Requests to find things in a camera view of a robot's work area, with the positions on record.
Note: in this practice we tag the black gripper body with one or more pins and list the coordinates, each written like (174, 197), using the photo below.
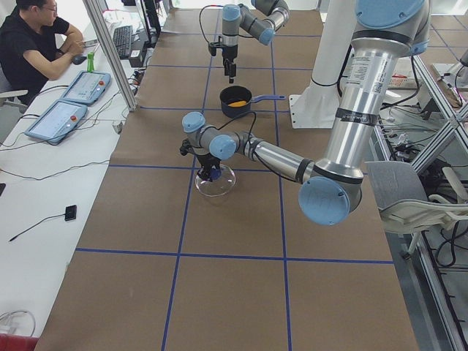
(229, 53)
(207, 161)

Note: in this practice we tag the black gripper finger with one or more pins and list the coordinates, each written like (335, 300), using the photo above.
(211, 175)
(226, 64)
(231, 71)
(203, 174)

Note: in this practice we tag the glass lid with blue knob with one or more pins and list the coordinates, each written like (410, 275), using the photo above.
(225, 181)

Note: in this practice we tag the dark blue saucepan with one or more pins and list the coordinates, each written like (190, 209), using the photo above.
(236, 100)

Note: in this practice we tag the yellow toy corn cob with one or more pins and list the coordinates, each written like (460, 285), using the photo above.
(237, 104)

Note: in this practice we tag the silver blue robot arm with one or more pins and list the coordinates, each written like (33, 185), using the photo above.
(360, 46)
(235, 17)

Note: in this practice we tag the brown paper table mat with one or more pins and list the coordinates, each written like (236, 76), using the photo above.
(160, 267)

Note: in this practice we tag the black computer keyboard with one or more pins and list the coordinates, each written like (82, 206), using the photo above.
(122, 40)

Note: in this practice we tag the green bottle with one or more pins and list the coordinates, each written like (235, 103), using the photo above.
(90, 62)

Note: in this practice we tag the small black square pad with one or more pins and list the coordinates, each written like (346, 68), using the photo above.
(70, 213)

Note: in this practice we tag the far blue teach pendant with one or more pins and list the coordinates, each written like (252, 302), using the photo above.
(87, 87)

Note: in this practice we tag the blue teach pendant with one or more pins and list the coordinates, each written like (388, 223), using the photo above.
(87, 87)
(57, 121)

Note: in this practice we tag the near blue teach pendant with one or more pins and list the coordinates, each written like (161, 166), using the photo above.
(57, 121)

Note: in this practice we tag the seated person in black shirt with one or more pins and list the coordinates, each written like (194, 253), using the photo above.
(37, 46)

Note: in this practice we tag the grey white office chair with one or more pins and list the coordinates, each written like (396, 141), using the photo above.
(405, 207)

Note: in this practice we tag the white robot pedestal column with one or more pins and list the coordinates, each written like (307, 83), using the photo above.
(316, 106)

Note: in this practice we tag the aluminium frame post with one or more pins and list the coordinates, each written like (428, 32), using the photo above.
(106, 42)

